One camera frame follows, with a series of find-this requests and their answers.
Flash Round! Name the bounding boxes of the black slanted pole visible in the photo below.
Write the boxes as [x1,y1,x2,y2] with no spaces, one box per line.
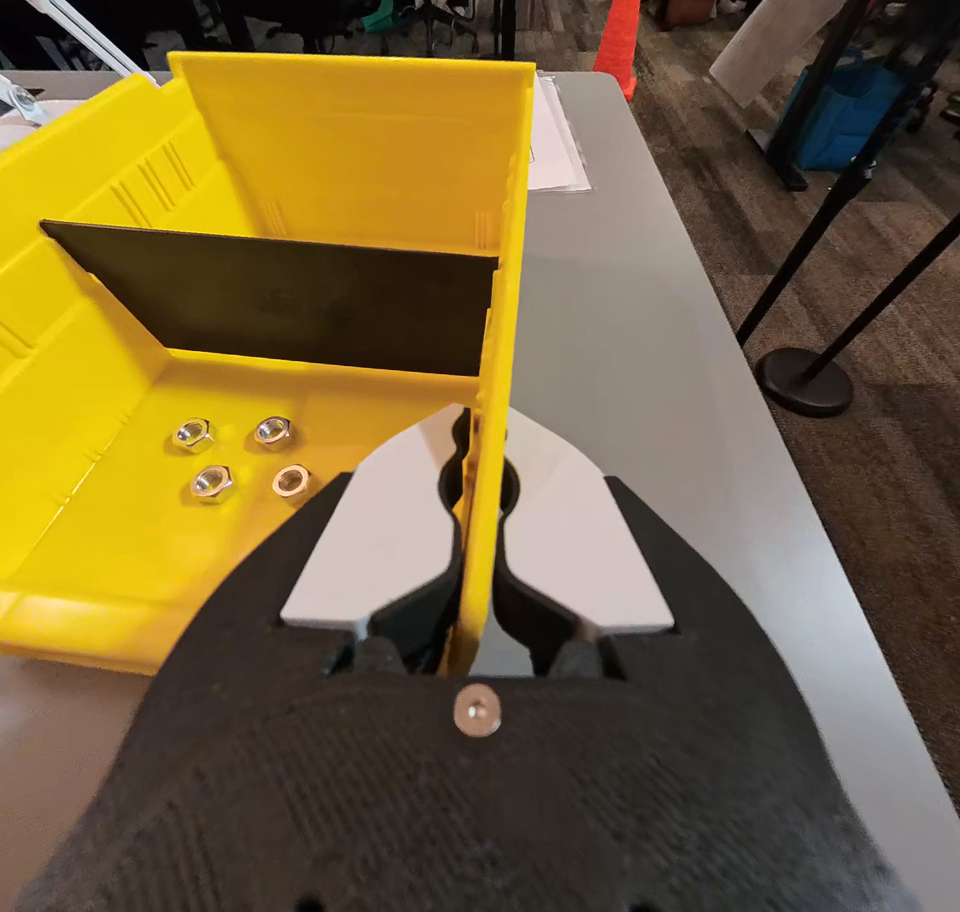
[735,0,960,349]

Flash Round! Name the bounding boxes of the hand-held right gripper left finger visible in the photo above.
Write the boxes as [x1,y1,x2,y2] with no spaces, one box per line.
[279,402,472,676]

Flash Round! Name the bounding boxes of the yellow plastic bin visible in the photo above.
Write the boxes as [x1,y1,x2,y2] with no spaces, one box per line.
[0,51,537,679]

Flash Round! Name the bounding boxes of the black office chair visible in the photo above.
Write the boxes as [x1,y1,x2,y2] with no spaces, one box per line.
[360,0,483,58]

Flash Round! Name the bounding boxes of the black frame post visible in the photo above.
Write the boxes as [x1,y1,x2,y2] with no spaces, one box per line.
[750,0,894,193]

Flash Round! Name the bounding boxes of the orange traffic cone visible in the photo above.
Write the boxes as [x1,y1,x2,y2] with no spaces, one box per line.
[592,0,648,101]

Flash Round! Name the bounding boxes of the white metal stand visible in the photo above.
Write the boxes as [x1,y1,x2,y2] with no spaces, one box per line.
[0,0,144,148]

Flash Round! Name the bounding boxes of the black round-base stand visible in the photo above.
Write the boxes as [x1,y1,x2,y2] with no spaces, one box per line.
[753,210,960,418]

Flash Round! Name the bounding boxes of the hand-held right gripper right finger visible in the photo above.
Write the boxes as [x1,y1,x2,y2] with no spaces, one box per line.
[491,409,676,676]

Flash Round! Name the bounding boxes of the white paper sheets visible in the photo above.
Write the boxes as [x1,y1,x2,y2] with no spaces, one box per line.
[527,75,594,194]

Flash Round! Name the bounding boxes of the white board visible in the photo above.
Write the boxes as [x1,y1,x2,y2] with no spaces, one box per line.
[708,0,852,109]

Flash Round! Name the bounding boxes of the blue bag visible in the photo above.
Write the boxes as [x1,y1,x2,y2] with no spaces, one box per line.
[780,49,927,172]

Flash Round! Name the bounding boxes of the black bin divider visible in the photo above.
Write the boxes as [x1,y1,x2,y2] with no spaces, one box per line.
[39,220,500,378]

